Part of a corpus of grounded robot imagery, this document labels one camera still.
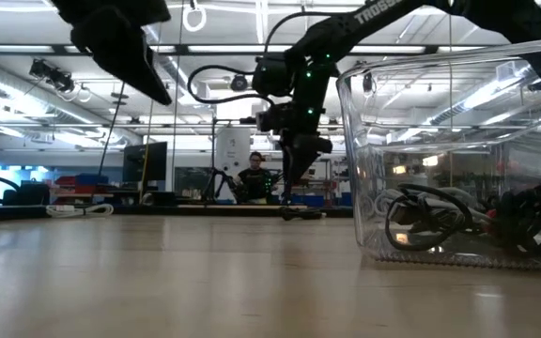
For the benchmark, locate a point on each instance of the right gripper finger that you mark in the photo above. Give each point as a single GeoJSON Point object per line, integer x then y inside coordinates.
{"type": "Point", "coordinates": [286, 169]}
{"type": "Point", "coordinates": [303, 162]}

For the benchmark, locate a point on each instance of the person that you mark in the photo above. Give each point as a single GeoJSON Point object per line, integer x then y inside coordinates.
{"type": "Point", "coordinates": [254, 183]}

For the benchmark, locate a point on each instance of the clear plastic bin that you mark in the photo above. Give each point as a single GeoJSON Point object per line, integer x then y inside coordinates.
{"type": "Point", "coordinates": [439, 117]}

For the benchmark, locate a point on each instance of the black computer monitor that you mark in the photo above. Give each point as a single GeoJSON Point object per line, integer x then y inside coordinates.
{"type": "Point", "coordinates": [144, 162]}

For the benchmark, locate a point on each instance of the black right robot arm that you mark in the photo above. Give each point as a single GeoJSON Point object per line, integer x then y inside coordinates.
{"type": "Point", "coordinates": [345, 28]}

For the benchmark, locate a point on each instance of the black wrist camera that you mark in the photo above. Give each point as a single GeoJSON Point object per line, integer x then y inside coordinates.
{"type": "Point", "coordinates": [273, 118]}

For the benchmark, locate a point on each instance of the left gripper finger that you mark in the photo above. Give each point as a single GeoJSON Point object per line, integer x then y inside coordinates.
{"type": "Point", "coordinates": [120, 51]}

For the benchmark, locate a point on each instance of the black aluminium table frame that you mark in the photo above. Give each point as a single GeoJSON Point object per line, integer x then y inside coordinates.
{"type": "Point", "coordinates": [158, 210]}

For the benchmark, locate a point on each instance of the ceiling-mounted black device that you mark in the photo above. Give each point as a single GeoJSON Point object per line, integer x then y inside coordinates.
{"type": "Point", "coordinates": [52, 72]}

